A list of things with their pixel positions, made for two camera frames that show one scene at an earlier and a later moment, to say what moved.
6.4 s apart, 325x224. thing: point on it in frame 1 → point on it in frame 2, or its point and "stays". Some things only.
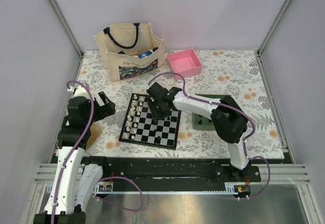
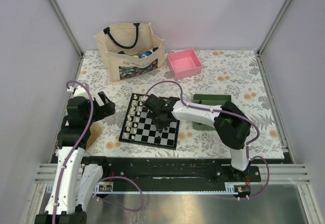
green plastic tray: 201,122 stays
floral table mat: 225,73 stays
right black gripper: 156,115 → 159,126
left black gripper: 108,108 stays
